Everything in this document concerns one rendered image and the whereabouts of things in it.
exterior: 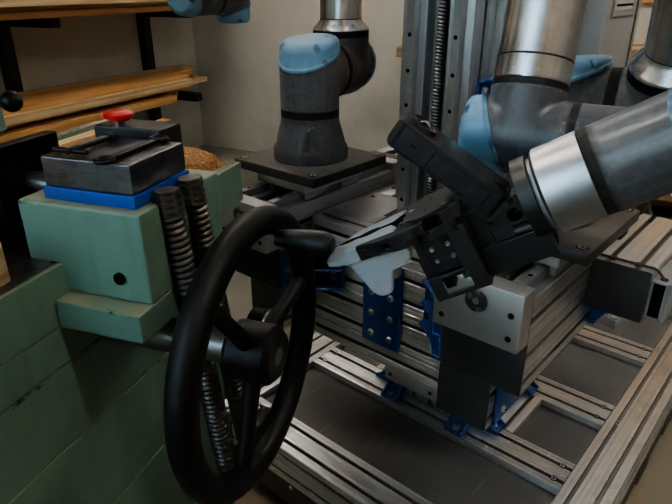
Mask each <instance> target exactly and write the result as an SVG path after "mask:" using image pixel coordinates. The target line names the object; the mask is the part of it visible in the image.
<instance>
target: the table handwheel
mask: <svg viewBox="0 0 672 504"><path fill-rule="evenodd" d="M278 229H284V230H285V229H303V228H302V226H301V225H300V223H299V222H298V221H297V220H296V219H295V217H294V216H293V215H292V214H290V213H289V212H287V211H286V210H284V209H282V208H280V207H276V206H269V205H267V206H259V207H255V208H252V209H250V210H248V211H246V212H244V213H242V214H241V215H239V216H238V217H236V218H235V219H234V220H233V221H232V222H230V223H229V224H228V225H227V226H226V227H225V228H224V230H223V231H222V232H221V233H220V234H219V236H218V237H217V238H216V240H215V241H214V242H213V244H212V245H211V247H210V248H209V250H208V251H207V253H206V254H205V256H204V258H203V259H202V261H201V263H200V265H199V267H198V269H197V271H196V273H195V275H194V277H193V279H192V281H191V283H190V286H189V288H188V291H187V293H186V296H185V298H184V301H183V304H182V307H181V310H180V313H179V316H178V318H175V317H174V318H173V319H172V320H170V321H169V322H168V323H167V324H166V325H165V326H164V327H162V328H161V329H160V330H159V331H158V332H157V333H156V334H154V335H153V336H152V337H151V338H150V339H149V340H148V341H146V342H145V343H143V344H140V343H135V342H130V341H126V340H121V339H116V338H111V337H107V336H102V335H100V337H102V338H104V339H108V340H113V341H118V342H122V343H127V344H132V345H137V346H141V347H146V348H151V349H156V350H160V351H165V352H169V357H168V362H167V369H166V376H165V386H164V402H163V421H164V434H165V443H166V449H167V454H168V459H169V462H170V466H171V469H172V471H173V474H174V476H175V478H176V480H177V482H178V483H179V485H180V487H181V488H182V490H183V491H184V492H185V493H186V494H187V495H188V496H189V497H190V498H191V499H192V500H194V501H195V502H197V503H199V504H231V503H233V502H235V501H237V500H238V499H240V498H241V497H243V496H244V495H245V494H247V493H248V492H249V491H250V490H251V489H252V488H253V487H254V486H255V485H256V484H257V482H258V481H259V480H260V479H261V477H262V476H263V475H264V473H265V472H266V471H267V469H268V468H269V466H270V465H271V463H272V461H273V460H274V458H275V456H276V455H277V453H278V451H279V449H280V447H281V445H282V443H283V441H284V439H285V436H286V434H287V432H288V430H289V427H290V425H291V422H292V419H293V417H294V414H295V411H296V408H297V405H298V402H299V399H300V396H301V392H302V389H303V385H304V381H305V377H306V373H307V369H308V364H309V359H310V353H311V348H312V341H313V334H314V324H315V311H316V280H315V270H314V262H313V257H312V256H311V255H307V254H303V253H299V252H295V251H291V250H288V249H285V248H284V250H285V252H286V255H287V258H288V262H289V267H290V273H291V282H290V283H289V285H288V287H287V288H286V290H285V291H284V293H283V295H282V296H281V298H280V300H279V301H278V303H277V304H276V306H275V307H274V309H273V310H272V311H271V313H270V314H269V316H268V317H267V319H266V320H265V321H264V322H261V321H255V320H250V319H244V318H242V319H240V320H238V321H237V322H236V321H235V320H234V319H233V318H232V317H231V316H230V315H229V314H228V313H227V312H226V311H225V310H224V309H223V308H222V307H221V306H220V304H221V301H222V299H223V296H224V294H225V291H226V289H227V287H228V284H229V282H230V280H231V278H232V276H233V274H234V272H235V270H236V269H237V267H238V265H239V263H240V262H241V260H242V259H243V257H244V256H245V254H246V253H247V252H248V250H249V249H250V248H251V247H252V246H253V245H254V244H255V243H256V242H257V241H258V240H259V239H260V238H262V237H263V236H265V235H269V234H272V235H275V232H276V230H278ZM291 307H292V320H291V330H290V338H289V344H288V337H287V335H286V333H285V331H284V329H283V328H282V326H281V325H282V323H283V322H284V320H285V318H286V316H287V314H288V313H289V311H290V309H291ZM205 360H208V361H212V362H217V363H222V366H223V368H224V371H225V373H226V375H227V376H228V377H229V378H233V379H237V380H242V381H243V394H242V409H241V423H240V432H239V441H238V449H237V458H236V466H234V467H233V468H232V469H231V470H229V471H228V472H226V473H223V474H216V473H215V472H214V471H213V470H212V469H211V468H210V466H209V464H208V462H207V459H206V456H205V453H204V449H203V445H202V438H201V427H200V400H201V387H202V378H203V371H204V365H205ZM282 371H283V372H282ZM281 373H282V376H281V380H280V383H279V386H278V390H277V393H276V396H275V398H274V401H273V404H272V406H271V409H270V411H269V414H268V416H267V418H266V421H265V423H264V425H263V427H262V429H261V431H260V433H259V434H258V436H257V438H256V440H255V431H256V421H257V413H258V406H259V398H260V390H261V385H265V386H268V385H270V384H272V383H273V382H274V381H276V380H277V379H278V378H279V377H280V375H281Z"/></svg>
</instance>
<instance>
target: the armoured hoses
mask: <svg viewBox="0 0 672 504"><path fill-rule="evenodd" d="M177 185H178V187H177V186H173V185H168V186H163V187H158V188H157V189H155V190H154V191H153V192H152V193H151V194H152V198H153V203H156V204H157V205H158V207H159V210H160V216H161V218H162V220H161V222H162V223H163V227H162V228H163V229H164V230H165V231H164V235H165V236H166V237H165V241H166V242H167V244H166V247H167V248H168V251H167V253H168V254H169V258H168V259H169V260H171V261H170V265H171V266H172V267H171V271H172V272H173V273H172V277H174V279H173V282H174V283H175V285H174V288H175V289H176V292H175V293H176V294H177V295H178V296H177V300H179V302H178V305H179V306H180V308H179V310H181V307H182V304H183V301H184V298H185V296H186V293H187V291H188V288H189V286H190V283H191V281H192V279H193V277H194V275H195V273H196V271H197V269H198V267H199V265H200V263H201V261H202V259H203V258H204V256H205V254H206V253H207V251H208V250H209V248H210V247H211V245H212V244H213V242H214V241H215V239H214V234H213V228H212V223H211V222H210V221H211V217H210V216H209V214H210V211H209V210H208V205H207V204H206V203H207V199H206V192H205V187H204V182H203V177H202V174H197V173H189V174H185V175H182V176H179V178H177ZM181 191H182V192H183V196H184V202H185V204H186V206H185V208H186V209H187V214H188V220H189V226H190V232H192V233H191V237H192V238H193V239H192V243H194V245H193V248H194V249H195V251H194V254H196V256H195V259H196V260H197V262H196V264H197V265H198V267H197V269H196V268H195V262H194V256H193V255H192V254H193V251H192V250H191V246H192V245H191V244H190V238H189V237H188V236H189V232H188V231H187V229H188V226H187V225H186V219H185V218H184V217H185V213H184V212H185V208H184V203H183V199H182V194H181ZM226 297H227V293H226V291H225V294H224V296H223V299H222V301H221V304H220V306H221V307H222V308H223V309H224V310H225V311H226V312H227V313H228V314H229V315H230V316H231V313H230V308H229V303H228V298H226ZM219 364H220V368H221V373H222V377H223V382H224V386H225V391H226V395H227V400H228V405H229V410H230V415H231V419H232V423H233V427H234V431H235V435H236V439H237V442H238V441H239V432H240V423H241V409H242V394H243V381H242V380H237V379H233V378H229V377H228V376H227V375H226V373H225V371H224V368H223V366H222V363H219ZM201 402H202V407H203V412H204V416H205V421H206V425H207V429H208V434H209V438H210V442H211V447H212V451H213V455H214V459H215V464H216V468H217V469H218V472H219V473H220V474H223V473H226V472H228V471H229V470H231V469H232V468H233V467H234V466H236V458H237V449H238V444H237V445H236V446H235V447H234V446H233V442H232V437H231V431H230V425H229V421H228V416H227V412H226V407H225V402H224V398H223V393H222V389H221V384H220V379H219V374H218V369H217V365H216V362H212V361H208V360H205V365H204V371H203V378H202V387H201ZM270 409H271V408H270V407H267V406H263V407H260V408H259V409H258V413H257V421H256V431H255V440H256V438H257V436H258V434H259V433H260V431H261V429H262V427H263V425H264V423H265V421H266V418H267V416H268V414H269V411H270Z"/></svg>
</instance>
